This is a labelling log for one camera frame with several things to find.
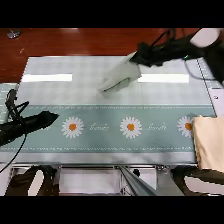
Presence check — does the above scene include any pale green shirt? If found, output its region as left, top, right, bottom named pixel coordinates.
left=97, top=51, right=142, bottom=93

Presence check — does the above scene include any cream garment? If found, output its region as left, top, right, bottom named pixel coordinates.
left=192, top=115, right=224, bottom=174

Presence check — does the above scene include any silver frame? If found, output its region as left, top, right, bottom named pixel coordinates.
left=0, top=162, right=224, bottom=197

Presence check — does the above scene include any black cable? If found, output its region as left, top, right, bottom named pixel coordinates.
left=183, top=58, right=224, bottom=90
left=0, top=133, right=28, bottom=174

